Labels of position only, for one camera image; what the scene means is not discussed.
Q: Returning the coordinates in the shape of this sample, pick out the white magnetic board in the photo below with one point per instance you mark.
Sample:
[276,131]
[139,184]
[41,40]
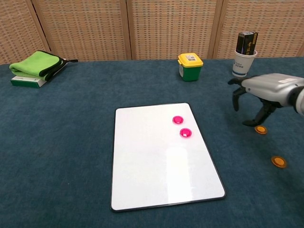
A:
[152,166]

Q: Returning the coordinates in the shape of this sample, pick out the orange round magnet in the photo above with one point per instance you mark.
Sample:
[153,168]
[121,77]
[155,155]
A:
[261,130]
[279,162]

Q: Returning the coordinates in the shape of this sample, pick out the green white flat box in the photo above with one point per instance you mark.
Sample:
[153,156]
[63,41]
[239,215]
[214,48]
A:
[26,82]

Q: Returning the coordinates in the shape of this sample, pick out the white paper cup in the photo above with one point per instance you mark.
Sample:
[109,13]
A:
[242,66]

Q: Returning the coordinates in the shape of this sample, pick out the black box with gold print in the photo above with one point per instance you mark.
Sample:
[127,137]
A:
[247,42]

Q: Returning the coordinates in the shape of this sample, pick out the green folded cloth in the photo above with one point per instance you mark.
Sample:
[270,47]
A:
[35,63]

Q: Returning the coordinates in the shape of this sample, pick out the green container yellow lid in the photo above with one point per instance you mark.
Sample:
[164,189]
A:
[190,67]

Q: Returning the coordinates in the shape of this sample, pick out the blue felt table cover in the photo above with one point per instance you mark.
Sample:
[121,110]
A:
[59,142]

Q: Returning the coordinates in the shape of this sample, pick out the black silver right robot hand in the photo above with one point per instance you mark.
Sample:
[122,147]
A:
[268,86]

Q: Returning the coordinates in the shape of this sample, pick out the bamboo folding screen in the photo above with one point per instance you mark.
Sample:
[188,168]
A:
[166,28]

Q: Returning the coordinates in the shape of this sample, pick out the red round magnet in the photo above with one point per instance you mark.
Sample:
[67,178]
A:
[185,133]
[178,120]

